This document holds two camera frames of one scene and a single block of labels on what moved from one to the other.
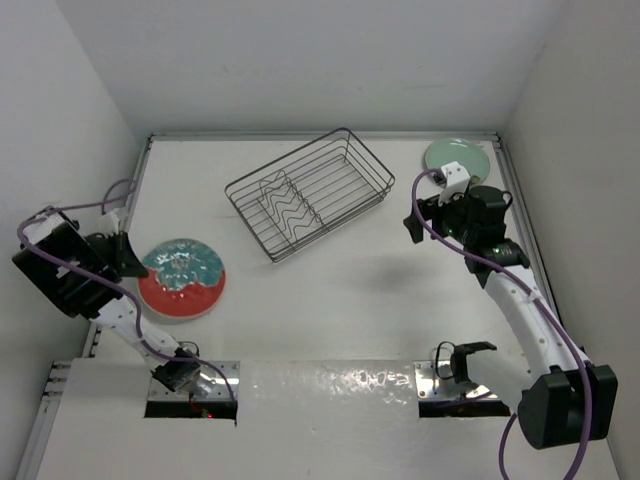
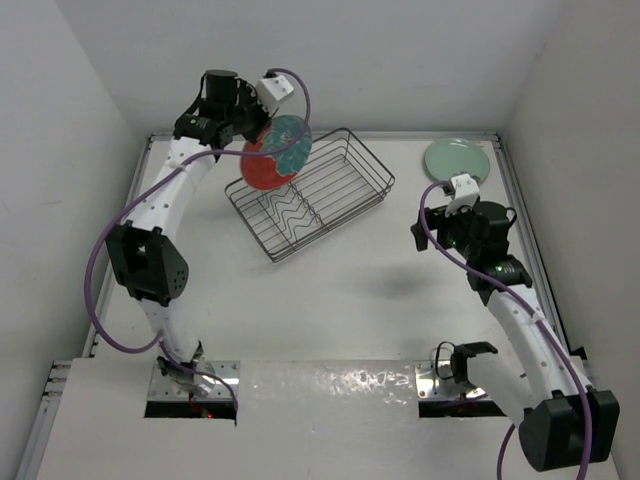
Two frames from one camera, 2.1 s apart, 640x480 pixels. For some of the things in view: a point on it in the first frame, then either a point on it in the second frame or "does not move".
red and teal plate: (185, 278) → (268, 172)
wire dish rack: (301, 196) does not move
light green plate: (467, 152) does not move
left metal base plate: (209, 386) does not move
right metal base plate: (434, 380) does not move
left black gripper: (124, 256) → (249, 96)
